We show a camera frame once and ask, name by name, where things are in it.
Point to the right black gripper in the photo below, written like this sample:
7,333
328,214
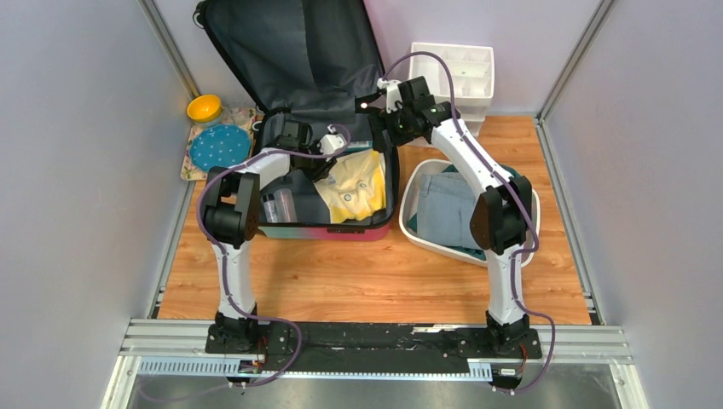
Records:
386,121

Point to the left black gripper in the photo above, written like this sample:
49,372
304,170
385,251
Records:
322,170

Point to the yellow towel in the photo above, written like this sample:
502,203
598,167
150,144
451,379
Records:
355,187

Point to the white plastic basin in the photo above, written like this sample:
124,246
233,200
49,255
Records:
408,215

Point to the light blue denim jeans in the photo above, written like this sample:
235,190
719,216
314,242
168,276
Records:
445,206

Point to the white plastic drawer organizer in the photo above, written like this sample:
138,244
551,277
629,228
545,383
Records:
472,69

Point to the pink and teal kids suitcase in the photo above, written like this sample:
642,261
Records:
306,65

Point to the dark green garment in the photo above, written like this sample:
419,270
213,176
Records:
436,211

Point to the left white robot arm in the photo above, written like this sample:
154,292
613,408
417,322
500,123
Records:
228,215

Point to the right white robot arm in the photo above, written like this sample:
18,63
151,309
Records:
500,221

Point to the teal tube with barcode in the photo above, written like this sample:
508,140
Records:
357,146

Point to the floral cloth mat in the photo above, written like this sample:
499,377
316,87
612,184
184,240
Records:
245,117

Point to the teal polka dot plate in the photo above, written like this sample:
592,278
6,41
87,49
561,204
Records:
222,145

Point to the yellow bowl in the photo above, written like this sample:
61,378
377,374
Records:
204,109

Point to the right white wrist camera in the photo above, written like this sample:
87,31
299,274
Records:
393,98

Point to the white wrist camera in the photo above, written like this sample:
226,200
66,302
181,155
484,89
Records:
393,98
332,143

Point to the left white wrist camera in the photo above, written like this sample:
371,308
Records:
332,143

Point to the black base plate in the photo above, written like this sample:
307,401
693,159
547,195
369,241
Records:
369,347

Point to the aluminium rail frame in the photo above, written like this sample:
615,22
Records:
178,347

